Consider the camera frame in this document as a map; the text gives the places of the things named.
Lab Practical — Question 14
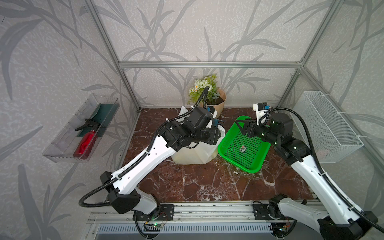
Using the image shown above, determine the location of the white printed plastic bag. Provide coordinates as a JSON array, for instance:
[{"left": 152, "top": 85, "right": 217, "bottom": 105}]
[{"left": 172, "top": 106, "right": 225, "bottom": 165}]

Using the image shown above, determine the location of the green perforated plastic basket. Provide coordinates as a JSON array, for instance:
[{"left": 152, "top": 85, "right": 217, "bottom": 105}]
[{"left": 218, "top": 124, "right": 271, "bottom": 174}]

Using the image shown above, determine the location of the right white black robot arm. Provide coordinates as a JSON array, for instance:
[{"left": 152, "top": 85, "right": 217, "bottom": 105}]
[{"left": 236, "top": 113, "right": 384, "bottom": 240}]

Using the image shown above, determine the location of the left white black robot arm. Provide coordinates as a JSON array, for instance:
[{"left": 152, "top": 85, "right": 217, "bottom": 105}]
[{"left": 101, "top": 122, "right": 225, "bottom": 215}]

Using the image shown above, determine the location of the small blue toy rake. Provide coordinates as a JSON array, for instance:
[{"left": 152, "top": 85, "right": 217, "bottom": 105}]
[{"left": 215, "top": 119, "right": 224, "bottom": 126}]

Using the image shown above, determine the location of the terracotta flower pot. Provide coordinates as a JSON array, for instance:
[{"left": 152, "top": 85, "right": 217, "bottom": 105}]
[{"left": 207, "top": 88, "right": 227, "bottom": 119}]

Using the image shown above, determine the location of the barcode sticker in basket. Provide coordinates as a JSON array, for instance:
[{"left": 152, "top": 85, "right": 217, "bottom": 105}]
[{"left": 240, "top": 145, "right": 247, "bottom": 153}]

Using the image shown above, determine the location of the green plant with white flowers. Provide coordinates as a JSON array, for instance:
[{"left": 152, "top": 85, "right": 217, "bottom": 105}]
[{"left": 189, "top": 74, "right": 221, "bottom": 105}]

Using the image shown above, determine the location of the dark green flat board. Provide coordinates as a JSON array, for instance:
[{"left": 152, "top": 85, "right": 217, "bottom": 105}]
[{"left": 75, "top": 104, "right": 120, "bottom": 138}]

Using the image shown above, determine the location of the red black brush tool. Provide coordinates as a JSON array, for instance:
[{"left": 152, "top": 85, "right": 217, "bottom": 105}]
[{"left": 73, "top": 130, "right": 98, "bottom": 160}]

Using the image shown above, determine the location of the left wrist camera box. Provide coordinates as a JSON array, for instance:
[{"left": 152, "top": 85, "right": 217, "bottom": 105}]
[{"left": 183, "top": 107, "right": 214, "bottom": 131}]

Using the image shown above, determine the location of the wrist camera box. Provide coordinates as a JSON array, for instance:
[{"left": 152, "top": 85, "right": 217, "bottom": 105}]
[
  {"left": 253, "top": 103, "right": 271, "bottom": 126},
  {"left": 183, "top": 107, "right": 214, "bottom": 131}
]

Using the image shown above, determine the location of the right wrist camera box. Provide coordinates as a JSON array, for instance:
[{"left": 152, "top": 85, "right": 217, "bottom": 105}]
[{"left": 253, "top": 103, "right": 271, "bottom": 126}]

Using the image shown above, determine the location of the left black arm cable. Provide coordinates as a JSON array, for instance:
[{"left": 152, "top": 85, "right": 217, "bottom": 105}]
[{"left": 78, "top": 86, "right": 210, "bottom": 208}]

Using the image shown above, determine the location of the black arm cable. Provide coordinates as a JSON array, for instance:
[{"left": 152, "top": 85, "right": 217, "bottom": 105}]
[
  {"left": 78, "top": 86, "right": 210, "bottom": 208},
  {"left": 260, "top": 107, "right": 384, "bottom": 235}
]

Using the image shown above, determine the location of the pink object in wire basket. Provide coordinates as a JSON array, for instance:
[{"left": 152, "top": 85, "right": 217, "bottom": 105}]
[{"left": 316, "top": 150, "right": 330, "bottom": 160}]

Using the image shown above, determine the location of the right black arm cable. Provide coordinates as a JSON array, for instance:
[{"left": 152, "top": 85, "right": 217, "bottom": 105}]
[{"left": 260, "top": 107, "right": 384, "bottom": 235}]

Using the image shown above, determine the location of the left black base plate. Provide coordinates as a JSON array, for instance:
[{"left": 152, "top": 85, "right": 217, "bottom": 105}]
[{"left": 149, "top": 204, "right": 175, "bottom": 221}]

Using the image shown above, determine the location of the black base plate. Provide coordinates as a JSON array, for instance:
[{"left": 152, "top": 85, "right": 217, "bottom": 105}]
[
  {"left": 252, "top": 201, "right": 294, "bottom": 221},
  {"left": 149, "top": 204, "right": 175, "bottom": 221}
]

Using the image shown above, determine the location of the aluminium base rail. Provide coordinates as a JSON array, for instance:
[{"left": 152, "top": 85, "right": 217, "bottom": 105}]
[{"left": 87, "top": 200, "right": 325, "bottom": 225}]

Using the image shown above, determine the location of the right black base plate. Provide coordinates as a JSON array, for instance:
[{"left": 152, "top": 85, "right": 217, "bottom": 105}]
[{"left": 252, "top": 201, "right": 294, "bottom": 221}]

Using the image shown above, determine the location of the clear plastic wall shelf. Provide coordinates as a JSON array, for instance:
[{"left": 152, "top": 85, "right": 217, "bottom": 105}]
[{"left": 43, "top": 94, "right": 120, "bottom": 163}]

